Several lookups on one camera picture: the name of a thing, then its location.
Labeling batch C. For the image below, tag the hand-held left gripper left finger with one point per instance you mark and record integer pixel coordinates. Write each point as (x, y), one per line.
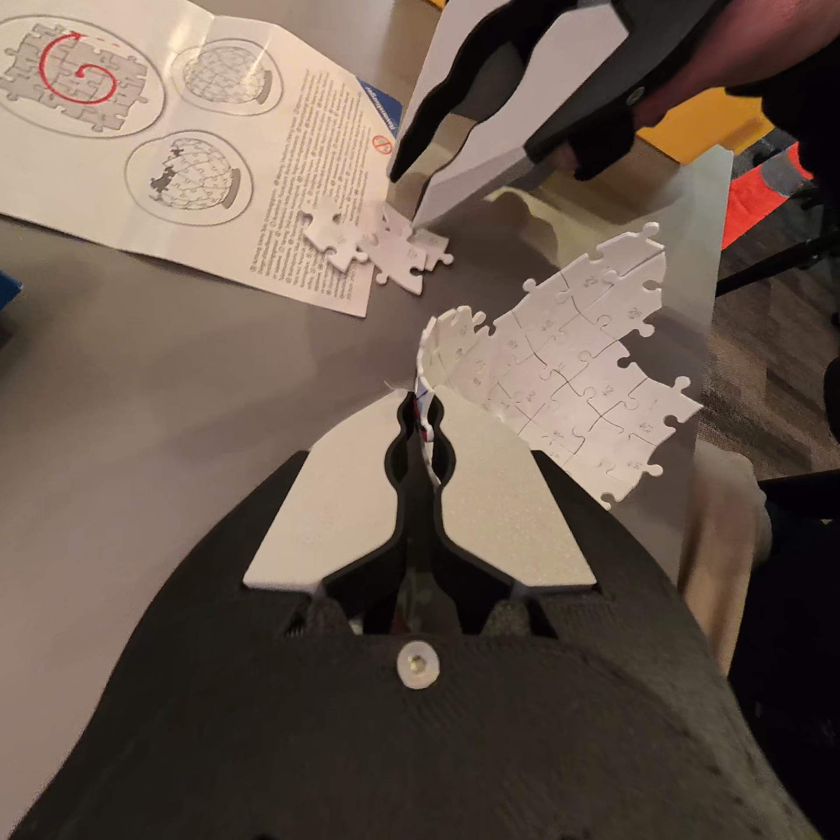
(334, 518)

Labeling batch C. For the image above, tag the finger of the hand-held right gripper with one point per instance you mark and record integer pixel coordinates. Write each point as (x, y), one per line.
(558, 79)
(449, 33)

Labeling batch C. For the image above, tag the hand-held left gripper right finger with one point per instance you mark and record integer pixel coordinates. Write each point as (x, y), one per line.
(512, 518)

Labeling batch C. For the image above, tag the partly built white puzzle ball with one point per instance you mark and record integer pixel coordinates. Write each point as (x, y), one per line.
(577, 367)

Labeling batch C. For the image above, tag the white puzzle piece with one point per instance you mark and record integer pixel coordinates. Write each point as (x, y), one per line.
(397, 256)
(433, 246)
(325, 226)

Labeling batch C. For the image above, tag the person's right forearm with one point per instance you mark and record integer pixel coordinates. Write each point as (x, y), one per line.
(807, 118)

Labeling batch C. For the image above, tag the blue puzzle box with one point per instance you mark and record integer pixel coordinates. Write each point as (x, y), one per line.
(8, 298)

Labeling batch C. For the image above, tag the person's right hand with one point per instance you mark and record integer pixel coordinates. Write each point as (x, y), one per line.
(741, 46)

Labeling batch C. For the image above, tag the yellow panel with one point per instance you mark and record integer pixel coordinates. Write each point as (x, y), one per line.
(709, 124)

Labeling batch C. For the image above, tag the orange grey fabric item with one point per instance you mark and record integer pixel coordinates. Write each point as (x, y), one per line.
(754, 197)

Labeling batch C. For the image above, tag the person's beige trousers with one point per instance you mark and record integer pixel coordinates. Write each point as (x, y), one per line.
(722, 558)

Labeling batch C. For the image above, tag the folded paper instruction leaflet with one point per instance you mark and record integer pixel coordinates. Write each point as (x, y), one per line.
(275, 197)

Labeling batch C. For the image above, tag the person's black jacket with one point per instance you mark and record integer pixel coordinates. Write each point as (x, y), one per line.
(800, 623)

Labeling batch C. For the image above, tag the black metal frame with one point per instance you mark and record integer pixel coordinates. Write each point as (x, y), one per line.
(774, 266)

